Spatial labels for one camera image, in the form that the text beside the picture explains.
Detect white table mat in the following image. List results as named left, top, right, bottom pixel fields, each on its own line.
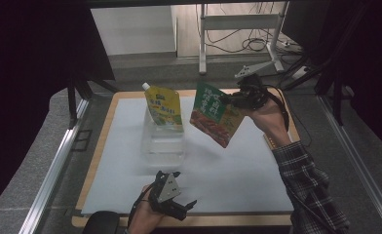
left=81, top=96, right=294, bottom=216

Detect clear plastic container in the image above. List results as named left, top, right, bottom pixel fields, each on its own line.
left=141, top=106, right=187, bottom=168

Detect dark cloth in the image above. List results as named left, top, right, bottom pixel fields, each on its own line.
left=81, top=210, right=121, bottom=234

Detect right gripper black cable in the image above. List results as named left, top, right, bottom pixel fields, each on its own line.
left=260, top=84, right=291, bottom=133

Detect black floor bracket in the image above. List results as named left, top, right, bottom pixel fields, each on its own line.
left=70, top=129, right=94, bottom=152

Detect black floor cable bundle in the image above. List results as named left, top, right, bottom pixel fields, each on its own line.
left=195, top=2, right=304, bottom=55

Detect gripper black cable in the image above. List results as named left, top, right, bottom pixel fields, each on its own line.
left=128, top=183, right=155, bottom=228
left=260, top=84, right=291, bottom=133

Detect white power strip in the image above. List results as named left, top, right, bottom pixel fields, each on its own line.
left=289, top=65, right=311, bottom=81

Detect person's right hand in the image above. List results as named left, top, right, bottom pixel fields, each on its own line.
left=243, top=96, right=292, bottom=148

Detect dark curtain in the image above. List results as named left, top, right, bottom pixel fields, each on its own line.
left=0, top=0, right=116, bottom=218
left=281, top=0, right=382, bottom=162

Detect black stand legs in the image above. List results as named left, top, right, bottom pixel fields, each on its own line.
left=65, top=71, right=119, bottom=130

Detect white panel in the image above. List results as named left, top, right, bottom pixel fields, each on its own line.
left=91, top=5, right=177, bottom=57

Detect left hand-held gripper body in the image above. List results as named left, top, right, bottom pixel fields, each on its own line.
left=147, top=170, right=189, bottom=222

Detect yellow spout pouch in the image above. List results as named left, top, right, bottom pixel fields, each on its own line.
left=141, top=82, right=184, bottom=134

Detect person's left hand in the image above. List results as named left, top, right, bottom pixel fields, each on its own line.
left=126, top=184, right=168, bottom=234

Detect green and red seasoning packet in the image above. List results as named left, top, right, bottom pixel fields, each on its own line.
left=189, top=80, right=246, bottom=149

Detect thin black cable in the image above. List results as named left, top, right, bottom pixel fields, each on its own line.
left=289, top=105, right=313, bottom=148

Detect white metal desk frame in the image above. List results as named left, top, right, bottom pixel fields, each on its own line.
left=198, top=1, right=290, bottom=75

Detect black tripod stand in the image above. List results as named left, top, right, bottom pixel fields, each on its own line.
left=282, top=3, right=356, bottom=127

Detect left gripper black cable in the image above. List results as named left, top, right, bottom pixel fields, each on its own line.
left=128, top=183, right=155, bottom=228

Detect aluminium rail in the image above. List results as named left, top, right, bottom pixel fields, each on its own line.
left=318, top=95, right=382, bottom=234
left=18, top=97, right=91, bottom=234

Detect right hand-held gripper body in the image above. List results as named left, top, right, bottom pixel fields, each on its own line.
left=233, top=61, right=275, bottom=111

